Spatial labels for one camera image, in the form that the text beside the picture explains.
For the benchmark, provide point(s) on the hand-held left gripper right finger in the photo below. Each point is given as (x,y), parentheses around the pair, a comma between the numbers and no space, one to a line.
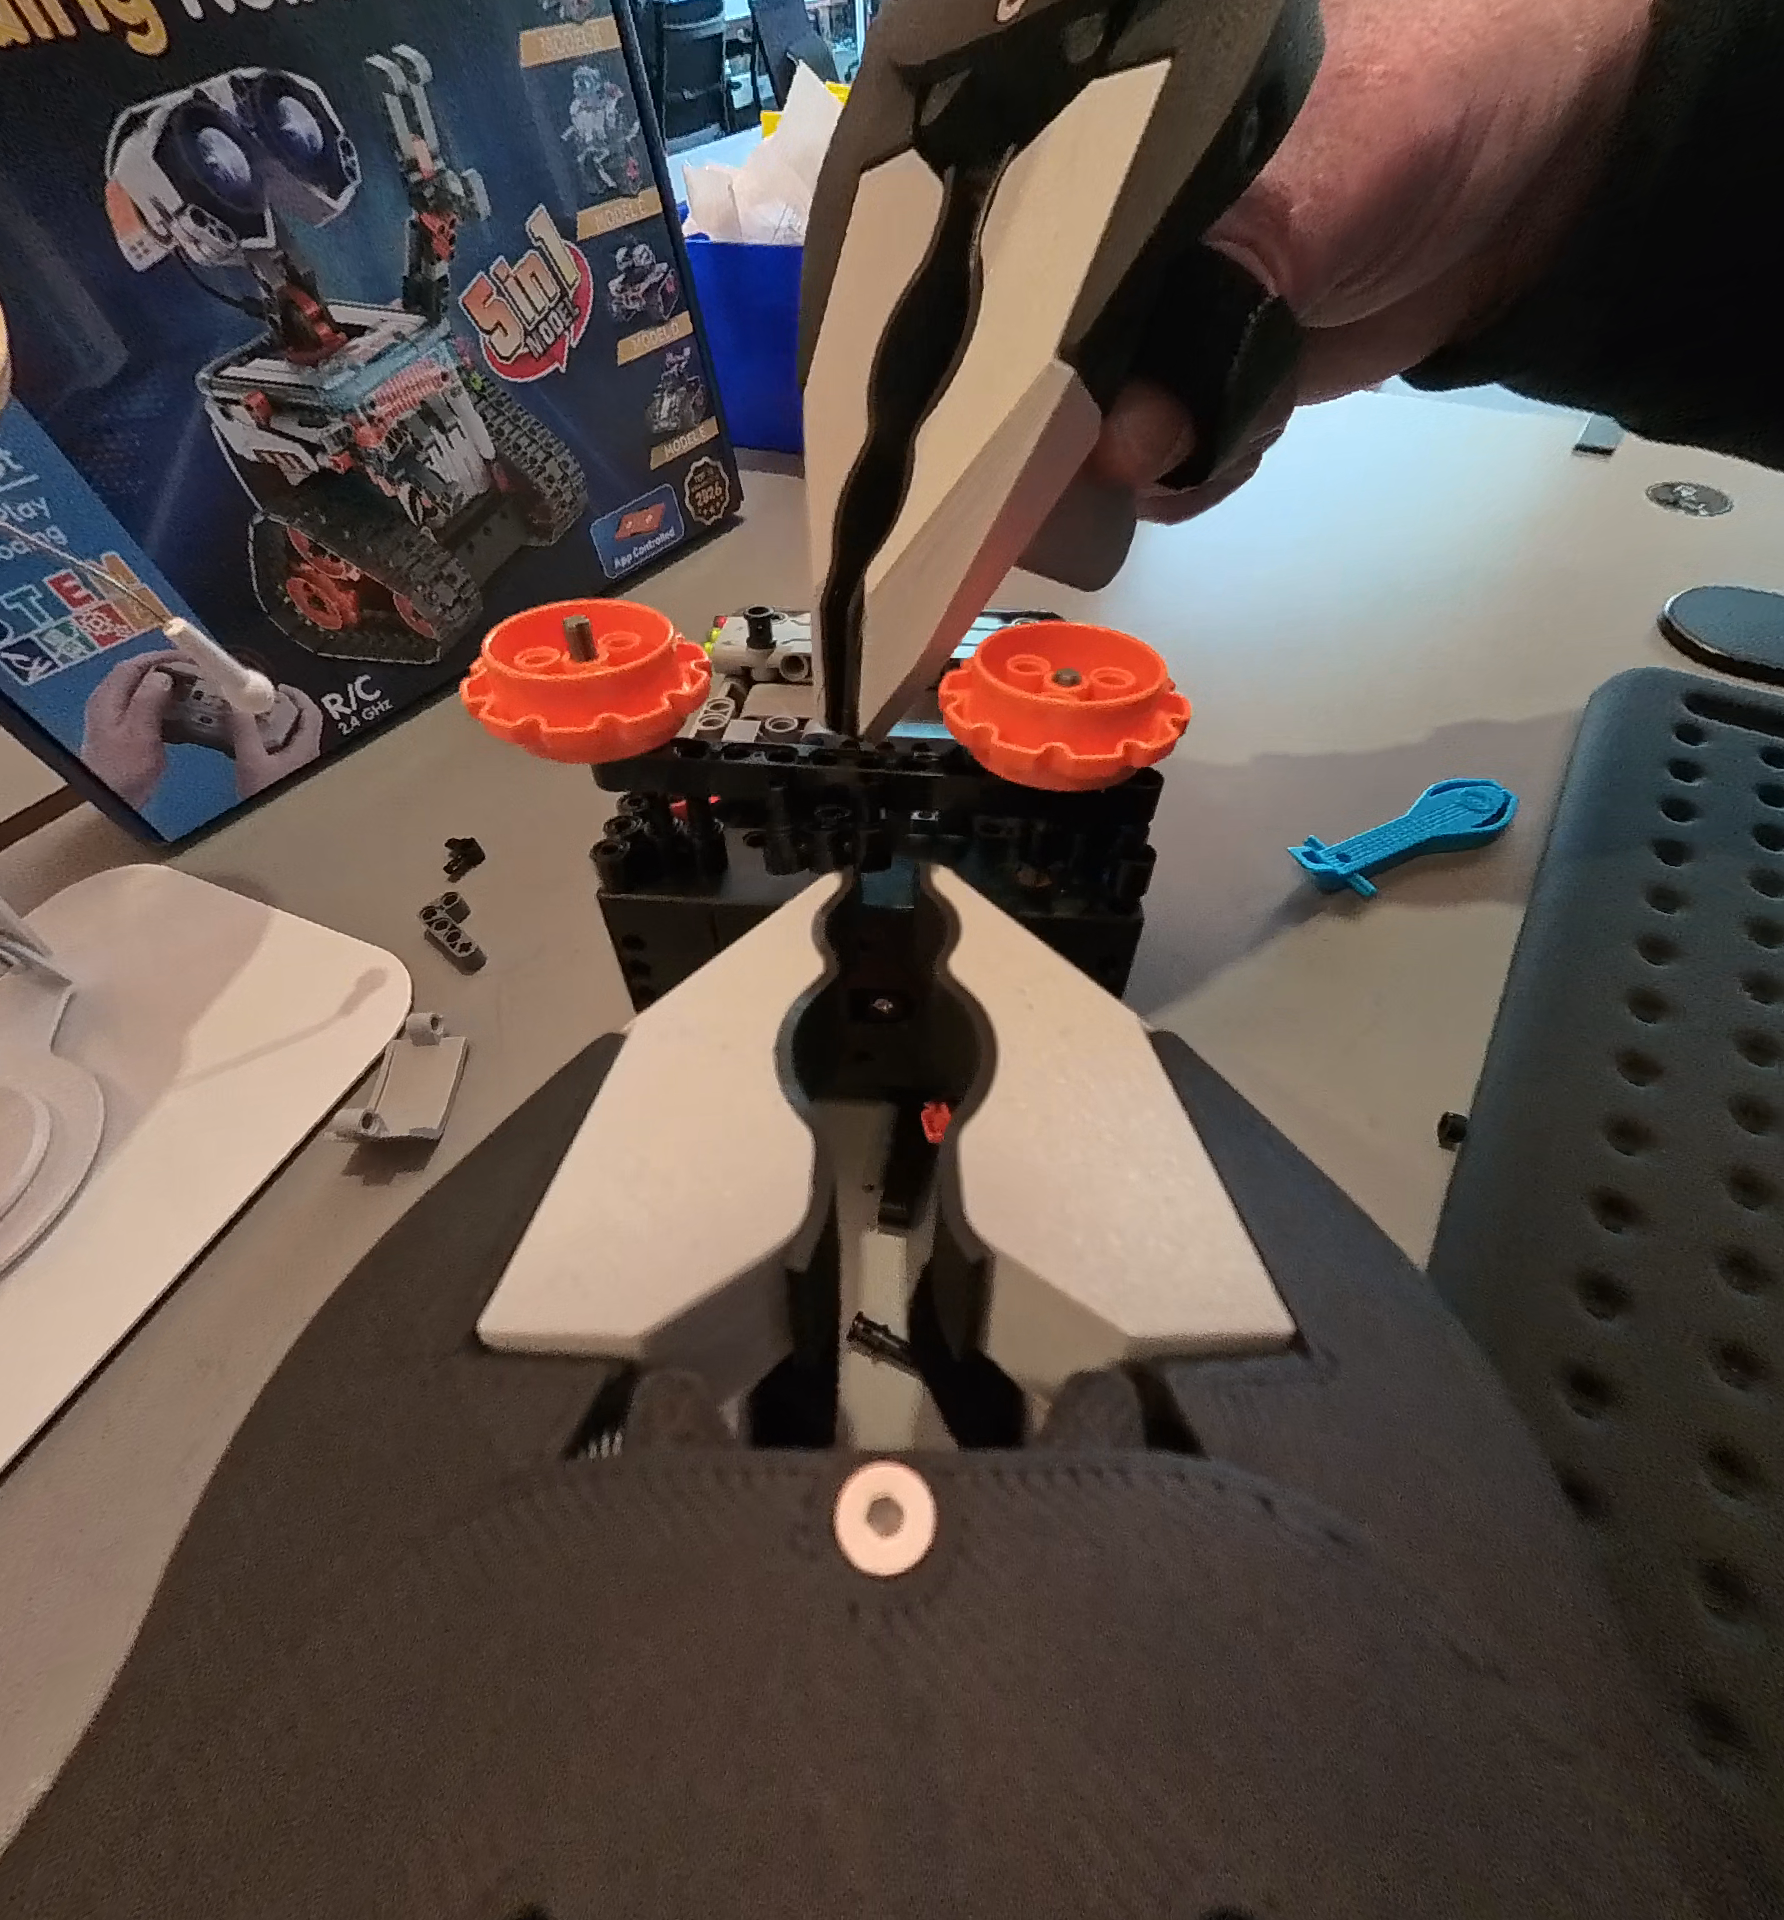
(1118,1201)

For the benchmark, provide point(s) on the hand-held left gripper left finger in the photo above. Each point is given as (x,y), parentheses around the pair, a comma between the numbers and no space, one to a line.
(652,1201)

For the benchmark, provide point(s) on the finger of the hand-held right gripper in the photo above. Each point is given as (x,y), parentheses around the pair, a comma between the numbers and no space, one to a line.
(848,391)
(1014,391)

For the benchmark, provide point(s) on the building kit robot model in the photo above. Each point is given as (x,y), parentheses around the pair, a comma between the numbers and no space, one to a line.
(832,827)

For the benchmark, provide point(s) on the person's right forearm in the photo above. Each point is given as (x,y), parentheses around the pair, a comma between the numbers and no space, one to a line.
(1732,210)

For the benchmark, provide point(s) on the person's right hand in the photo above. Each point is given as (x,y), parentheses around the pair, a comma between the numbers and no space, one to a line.
(1464,181)

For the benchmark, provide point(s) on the blue storage bin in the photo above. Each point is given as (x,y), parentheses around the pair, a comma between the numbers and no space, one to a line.
(742,347)

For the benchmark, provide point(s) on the crumpled white paper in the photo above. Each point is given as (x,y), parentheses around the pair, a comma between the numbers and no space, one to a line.
(758,181)

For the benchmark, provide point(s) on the grey panel piece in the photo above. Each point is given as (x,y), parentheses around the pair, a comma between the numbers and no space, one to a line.
(403,1089)

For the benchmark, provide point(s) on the grey beam piece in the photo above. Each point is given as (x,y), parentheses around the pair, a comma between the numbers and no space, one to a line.
(454,932)

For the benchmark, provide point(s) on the black L-shaped connector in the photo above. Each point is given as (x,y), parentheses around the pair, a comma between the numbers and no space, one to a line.
(464,856)

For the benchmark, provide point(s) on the blue plastic pin tool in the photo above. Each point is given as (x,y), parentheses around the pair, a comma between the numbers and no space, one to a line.
(1418,827)

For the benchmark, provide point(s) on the dark perforated tray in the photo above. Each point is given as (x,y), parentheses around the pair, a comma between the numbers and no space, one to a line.
(1702,1201)

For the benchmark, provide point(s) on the round metal table grommet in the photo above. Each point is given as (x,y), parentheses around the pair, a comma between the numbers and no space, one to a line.
(1690,498)

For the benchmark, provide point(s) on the white rod with round tip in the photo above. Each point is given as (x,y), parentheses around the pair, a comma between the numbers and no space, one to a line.
(219,677)

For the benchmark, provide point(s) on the blue robot kit box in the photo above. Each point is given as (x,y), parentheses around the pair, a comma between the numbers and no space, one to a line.
(113,542)

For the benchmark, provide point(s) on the black oval object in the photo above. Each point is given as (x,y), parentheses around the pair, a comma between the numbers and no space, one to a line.
(1767,639)

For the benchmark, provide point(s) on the white lamp base plate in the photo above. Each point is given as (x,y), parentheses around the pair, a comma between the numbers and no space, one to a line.
(232,1020)

